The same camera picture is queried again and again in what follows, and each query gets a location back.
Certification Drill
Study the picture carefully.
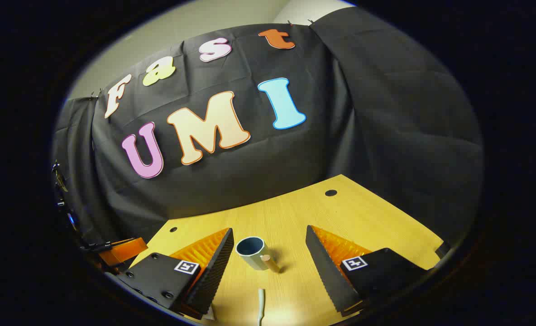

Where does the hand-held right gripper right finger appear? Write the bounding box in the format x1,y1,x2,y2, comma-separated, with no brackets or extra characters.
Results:
306,225,431,317

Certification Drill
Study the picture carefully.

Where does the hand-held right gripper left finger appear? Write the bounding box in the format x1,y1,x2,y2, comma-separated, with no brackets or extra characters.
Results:
116,228,235,317

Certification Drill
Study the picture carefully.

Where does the pale green cup wooden handle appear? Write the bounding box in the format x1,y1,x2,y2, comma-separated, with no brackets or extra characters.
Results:
235,236,281,273

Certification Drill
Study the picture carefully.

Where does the wooden desktop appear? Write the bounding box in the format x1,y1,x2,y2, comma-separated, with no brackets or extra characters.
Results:
128,174,445,326

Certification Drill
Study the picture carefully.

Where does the black backdrop cloth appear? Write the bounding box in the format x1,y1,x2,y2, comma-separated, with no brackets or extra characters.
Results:
53,7,483,247

